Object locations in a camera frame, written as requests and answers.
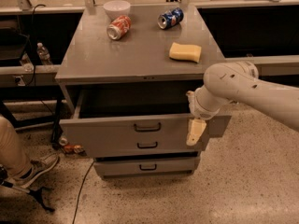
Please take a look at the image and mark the grey top drawer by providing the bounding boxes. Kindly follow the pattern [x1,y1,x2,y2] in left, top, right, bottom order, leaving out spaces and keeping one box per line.
[59,89,232,159]

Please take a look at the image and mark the red soda can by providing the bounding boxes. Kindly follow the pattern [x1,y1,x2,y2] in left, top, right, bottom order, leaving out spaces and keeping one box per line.
[107,15,131,40]

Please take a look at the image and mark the cans pile on floor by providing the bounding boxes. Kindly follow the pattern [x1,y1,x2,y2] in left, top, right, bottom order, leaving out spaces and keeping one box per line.
[59,135,84,154]

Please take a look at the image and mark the blue soda can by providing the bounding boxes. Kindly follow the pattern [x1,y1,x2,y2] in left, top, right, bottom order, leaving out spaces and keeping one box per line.
[157,7,184,30]

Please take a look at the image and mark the yellow sponge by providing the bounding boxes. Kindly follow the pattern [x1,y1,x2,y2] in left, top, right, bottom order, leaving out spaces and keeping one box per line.
[169,43,202,63]

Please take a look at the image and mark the black tripod stand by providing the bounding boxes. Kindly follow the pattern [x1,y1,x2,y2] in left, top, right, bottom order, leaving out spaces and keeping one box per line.
[0,178,55,213]

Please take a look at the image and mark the clear plastic water bottle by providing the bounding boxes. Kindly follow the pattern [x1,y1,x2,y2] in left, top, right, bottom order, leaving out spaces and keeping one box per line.
[36,42,52,65]

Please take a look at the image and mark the grey sneaker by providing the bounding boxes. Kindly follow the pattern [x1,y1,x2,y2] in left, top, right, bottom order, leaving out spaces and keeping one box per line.
[14,154,59,189]

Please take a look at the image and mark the person leg beige trousers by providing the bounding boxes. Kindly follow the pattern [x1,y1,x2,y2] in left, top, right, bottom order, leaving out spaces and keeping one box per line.
[0,117,32,179]

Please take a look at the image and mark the grey drawer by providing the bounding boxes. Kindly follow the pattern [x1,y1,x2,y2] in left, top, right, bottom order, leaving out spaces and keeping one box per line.
[59,89,232,159]
[93,156,200,178]
[136,136,211,159]

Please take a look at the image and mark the black floor cable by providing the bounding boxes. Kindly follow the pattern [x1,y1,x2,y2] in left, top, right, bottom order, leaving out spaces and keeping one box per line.
[71,161,95,224]

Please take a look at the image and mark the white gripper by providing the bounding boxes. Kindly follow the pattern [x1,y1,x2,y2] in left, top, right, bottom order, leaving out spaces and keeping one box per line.
[186,86,229,147]

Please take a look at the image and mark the grey metal drawer cabinet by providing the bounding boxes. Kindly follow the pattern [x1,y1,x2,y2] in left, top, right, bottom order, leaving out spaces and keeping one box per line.
[56,5,224,164]

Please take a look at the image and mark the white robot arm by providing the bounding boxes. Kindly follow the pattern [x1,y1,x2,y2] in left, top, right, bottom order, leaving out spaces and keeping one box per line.
[186,62,299,146]

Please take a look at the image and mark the grey middle drawer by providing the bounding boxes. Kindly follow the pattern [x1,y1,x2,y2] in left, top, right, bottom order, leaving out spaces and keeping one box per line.
[136,136,211,159]

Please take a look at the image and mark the grey bottom drawer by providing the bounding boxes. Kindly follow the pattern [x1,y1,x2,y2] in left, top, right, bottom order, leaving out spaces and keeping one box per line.
[93,156,200,178]

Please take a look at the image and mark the white bowl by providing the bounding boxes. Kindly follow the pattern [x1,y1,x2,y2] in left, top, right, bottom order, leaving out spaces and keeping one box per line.
[103,0,131,20]

